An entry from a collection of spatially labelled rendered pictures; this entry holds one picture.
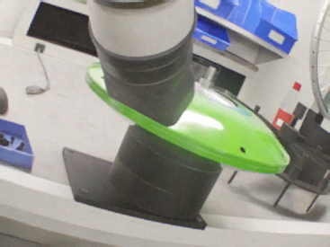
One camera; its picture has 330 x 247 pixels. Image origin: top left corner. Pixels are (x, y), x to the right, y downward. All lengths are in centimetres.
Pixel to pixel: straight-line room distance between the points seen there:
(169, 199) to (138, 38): 34
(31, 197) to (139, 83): 27
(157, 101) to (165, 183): 23
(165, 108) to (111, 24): 12
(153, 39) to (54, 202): 32
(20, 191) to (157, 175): 19
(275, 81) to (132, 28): 159
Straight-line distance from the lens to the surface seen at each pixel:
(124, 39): 28
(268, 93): 185
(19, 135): 66
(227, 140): 49
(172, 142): 47
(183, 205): 60
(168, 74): 33
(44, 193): 54
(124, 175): 60
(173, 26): 28
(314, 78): 117
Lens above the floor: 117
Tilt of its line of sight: 12 degrees down
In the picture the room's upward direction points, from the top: 25 degrees clockwise
